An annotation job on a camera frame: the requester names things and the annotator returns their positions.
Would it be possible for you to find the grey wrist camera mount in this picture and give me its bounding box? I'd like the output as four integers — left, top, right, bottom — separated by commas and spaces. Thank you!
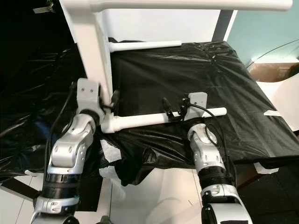
188, 91, 209, 115
76, 78, 104, 122

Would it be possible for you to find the black door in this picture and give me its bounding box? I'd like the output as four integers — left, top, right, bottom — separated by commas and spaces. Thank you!
0, 0, 76, 89

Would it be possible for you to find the brown cardboard box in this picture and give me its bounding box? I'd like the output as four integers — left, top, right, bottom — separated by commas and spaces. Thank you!
249, 62, 299, 83

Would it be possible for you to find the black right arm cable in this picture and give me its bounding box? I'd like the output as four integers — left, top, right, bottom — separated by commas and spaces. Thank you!
185, 104, 237, 183

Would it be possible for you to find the metal door handle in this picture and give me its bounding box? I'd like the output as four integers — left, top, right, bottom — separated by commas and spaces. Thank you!
33, 1, 55, 14

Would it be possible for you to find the black plastic sheet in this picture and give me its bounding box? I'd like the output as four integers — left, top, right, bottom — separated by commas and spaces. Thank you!
0, 40, 299, 185

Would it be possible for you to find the thin black wall cable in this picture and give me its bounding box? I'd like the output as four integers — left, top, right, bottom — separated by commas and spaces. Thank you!
245, 40, 299, 69

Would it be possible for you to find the white curved furniture panel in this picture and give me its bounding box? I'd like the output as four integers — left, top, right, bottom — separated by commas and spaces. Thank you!
259, 78, 299, 132

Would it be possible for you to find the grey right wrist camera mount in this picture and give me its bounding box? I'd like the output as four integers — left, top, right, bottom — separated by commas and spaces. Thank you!
188, 91, 209, 115

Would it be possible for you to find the white plastic table top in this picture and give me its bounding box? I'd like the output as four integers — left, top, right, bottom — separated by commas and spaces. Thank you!
60, 0, 115, 134

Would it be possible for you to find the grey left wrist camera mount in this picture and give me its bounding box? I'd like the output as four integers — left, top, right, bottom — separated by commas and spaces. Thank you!
76, 78, 104, 122

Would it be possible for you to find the dark grey window frame post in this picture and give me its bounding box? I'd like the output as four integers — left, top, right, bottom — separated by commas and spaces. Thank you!
211, 10, 237, 43

